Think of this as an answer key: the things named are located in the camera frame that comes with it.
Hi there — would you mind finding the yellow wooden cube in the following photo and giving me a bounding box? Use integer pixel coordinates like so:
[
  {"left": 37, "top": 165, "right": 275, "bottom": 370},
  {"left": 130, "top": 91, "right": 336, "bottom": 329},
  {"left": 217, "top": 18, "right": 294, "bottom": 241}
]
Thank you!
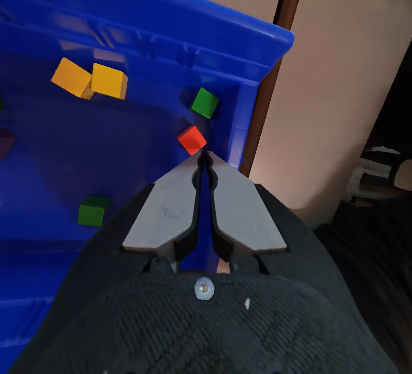
[
  {"left": 51, "top": 57, "right": 94, "bottom": 100},
  {"left": 91, "top": 63, "right": 129, "bottom": 100}
]

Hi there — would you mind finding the red wooden cube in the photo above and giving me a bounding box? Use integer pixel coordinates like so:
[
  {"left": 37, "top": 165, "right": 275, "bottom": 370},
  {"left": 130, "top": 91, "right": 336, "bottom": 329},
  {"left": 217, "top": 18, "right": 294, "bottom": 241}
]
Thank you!
[{"left": 177, "top": 125, "right": 207, "bottom": 156}]

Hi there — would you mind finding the purple wooden cube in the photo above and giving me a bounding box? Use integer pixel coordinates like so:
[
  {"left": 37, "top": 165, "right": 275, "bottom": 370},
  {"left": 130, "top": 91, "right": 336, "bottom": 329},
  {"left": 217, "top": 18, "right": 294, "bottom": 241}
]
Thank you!
[{"left": 0, "top": 128, "right": 17, "bottom": 160}]

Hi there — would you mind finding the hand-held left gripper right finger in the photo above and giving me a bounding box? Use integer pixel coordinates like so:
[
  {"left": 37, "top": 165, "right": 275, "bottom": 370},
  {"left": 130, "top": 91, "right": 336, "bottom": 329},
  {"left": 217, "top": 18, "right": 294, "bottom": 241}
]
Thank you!
[{"left": 206, "top": 151, "right": 288, "bottom": 263}]

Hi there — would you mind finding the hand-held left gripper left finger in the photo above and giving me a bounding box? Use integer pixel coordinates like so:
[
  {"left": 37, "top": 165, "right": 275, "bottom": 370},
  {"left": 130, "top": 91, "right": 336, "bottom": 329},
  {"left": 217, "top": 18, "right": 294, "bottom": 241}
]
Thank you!
[{"left": 122, "top": 152, "right": 204, "bottom": 265}]

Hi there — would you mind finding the blue plastic bin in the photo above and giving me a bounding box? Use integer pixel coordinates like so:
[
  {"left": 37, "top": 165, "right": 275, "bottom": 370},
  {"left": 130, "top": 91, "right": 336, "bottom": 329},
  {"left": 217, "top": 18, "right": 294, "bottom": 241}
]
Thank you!
[{"left": 0, "top": 0, "right": 295, "bottom": 369}]

